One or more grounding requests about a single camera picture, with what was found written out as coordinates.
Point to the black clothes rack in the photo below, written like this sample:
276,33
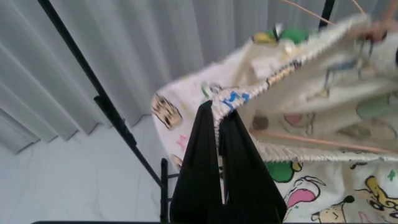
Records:
102,102

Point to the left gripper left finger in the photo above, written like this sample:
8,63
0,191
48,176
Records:
196,186

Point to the white curtain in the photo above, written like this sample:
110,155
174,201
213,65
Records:
140,46

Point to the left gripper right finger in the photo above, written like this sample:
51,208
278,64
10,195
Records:
248,186

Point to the cream printed shorts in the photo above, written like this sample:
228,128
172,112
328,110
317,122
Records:
311,93

